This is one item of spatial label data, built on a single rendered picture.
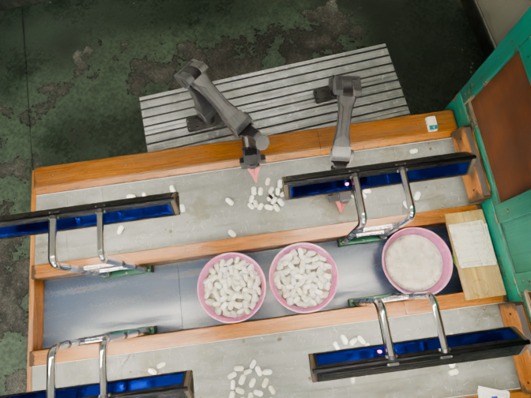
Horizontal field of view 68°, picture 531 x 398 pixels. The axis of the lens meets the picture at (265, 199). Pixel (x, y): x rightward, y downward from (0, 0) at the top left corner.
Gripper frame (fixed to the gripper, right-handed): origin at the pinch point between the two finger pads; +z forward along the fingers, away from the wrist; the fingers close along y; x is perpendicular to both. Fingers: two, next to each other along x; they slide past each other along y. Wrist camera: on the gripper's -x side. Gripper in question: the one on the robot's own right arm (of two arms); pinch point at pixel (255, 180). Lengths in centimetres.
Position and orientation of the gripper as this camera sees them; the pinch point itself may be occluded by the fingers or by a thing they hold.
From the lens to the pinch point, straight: 155.9
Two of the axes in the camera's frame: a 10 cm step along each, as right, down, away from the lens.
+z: 1.3, 9.0, 4.2
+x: -0.5, -4.2, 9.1
